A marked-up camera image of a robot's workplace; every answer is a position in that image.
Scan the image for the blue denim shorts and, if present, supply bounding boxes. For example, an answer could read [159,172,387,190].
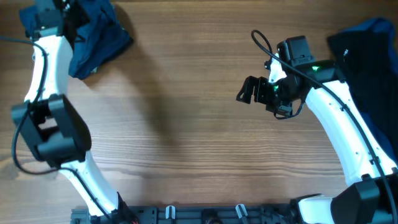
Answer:
[19,0,133,80]

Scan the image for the black t-shirt on right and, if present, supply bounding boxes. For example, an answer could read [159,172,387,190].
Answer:
[326,29,398,156]

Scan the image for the blue garment on right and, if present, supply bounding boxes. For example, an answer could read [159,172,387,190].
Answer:
[338,17,398,162]

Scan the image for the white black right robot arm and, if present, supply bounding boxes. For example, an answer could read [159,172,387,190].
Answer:
[236,30,397,223]

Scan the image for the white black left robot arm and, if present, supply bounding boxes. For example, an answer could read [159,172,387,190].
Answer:
[11,1,135,223]

